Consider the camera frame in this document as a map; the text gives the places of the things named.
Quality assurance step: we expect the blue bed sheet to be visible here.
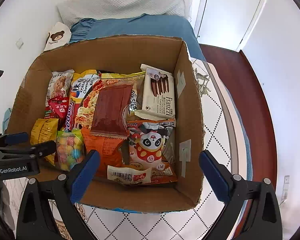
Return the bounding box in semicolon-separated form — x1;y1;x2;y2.
70;14;206;61

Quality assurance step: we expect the white quilted headboard cover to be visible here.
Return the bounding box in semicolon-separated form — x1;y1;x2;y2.
57;0;192;27

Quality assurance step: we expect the yellow snack packet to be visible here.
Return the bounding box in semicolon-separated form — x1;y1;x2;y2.
29;117;60;165

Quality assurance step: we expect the white patterned quilt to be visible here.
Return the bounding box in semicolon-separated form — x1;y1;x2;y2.
5;57;253;240

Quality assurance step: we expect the light blue folded blanket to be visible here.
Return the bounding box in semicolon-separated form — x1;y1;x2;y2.
2;108;12;134

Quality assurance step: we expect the orange snack packet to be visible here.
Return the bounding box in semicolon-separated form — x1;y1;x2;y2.
81;128;125;177

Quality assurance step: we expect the Franzzi chocolate biscuit packet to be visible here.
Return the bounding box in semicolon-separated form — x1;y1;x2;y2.
135;64;175;121

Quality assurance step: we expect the white door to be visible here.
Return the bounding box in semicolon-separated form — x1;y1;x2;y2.
194;0;266;52

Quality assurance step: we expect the Sedaap instant noodle packet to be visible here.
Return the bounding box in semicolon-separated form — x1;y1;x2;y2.
65;69;101;131

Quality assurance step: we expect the dark red wooden footboard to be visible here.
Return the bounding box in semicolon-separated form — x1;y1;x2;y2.
198;43;278;238

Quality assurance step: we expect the white oat cookie packet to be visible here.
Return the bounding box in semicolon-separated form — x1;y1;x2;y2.
45;69;75;107

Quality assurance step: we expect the white wall socket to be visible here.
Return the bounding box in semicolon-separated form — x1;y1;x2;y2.
15;38;24;49

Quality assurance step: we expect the panda print snack bag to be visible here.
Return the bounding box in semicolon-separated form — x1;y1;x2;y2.
127;119;178;184

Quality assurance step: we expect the red spicy strip packet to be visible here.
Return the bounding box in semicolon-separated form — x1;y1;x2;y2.
44;106;68;130

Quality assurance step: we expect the bear print pillow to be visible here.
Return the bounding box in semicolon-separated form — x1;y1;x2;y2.
44;22;71;51

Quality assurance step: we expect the brown red fruit leather packet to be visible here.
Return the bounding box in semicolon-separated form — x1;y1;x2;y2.
90;85;133;139

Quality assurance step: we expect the red triangular snack packet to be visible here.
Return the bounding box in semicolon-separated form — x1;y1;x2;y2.
48;96;69;108

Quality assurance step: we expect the white candy packet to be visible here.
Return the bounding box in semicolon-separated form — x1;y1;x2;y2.
107;166;152;185

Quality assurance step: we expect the colourful candy balls bag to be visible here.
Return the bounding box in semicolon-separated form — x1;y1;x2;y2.
56;129;85;171

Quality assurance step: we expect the open cardboard box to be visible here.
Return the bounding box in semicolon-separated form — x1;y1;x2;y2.
5;34;207;214

